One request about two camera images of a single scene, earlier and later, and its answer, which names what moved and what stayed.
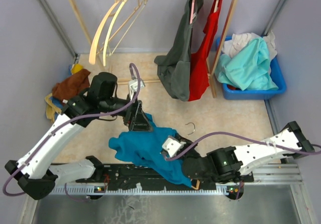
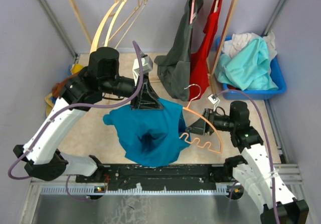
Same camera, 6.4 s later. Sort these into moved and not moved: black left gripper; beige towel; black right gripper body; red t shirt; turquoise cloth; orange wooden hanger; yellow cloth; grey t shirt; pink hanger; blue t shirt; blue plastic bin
Moved: blue t shirt; black right gripper body; orange wooden hanger; black left gripper
Not moved: pink hanger; red t shirt; turquoise cloth; beige towel; blue plastic bin; grey t shirt; yellow cloth
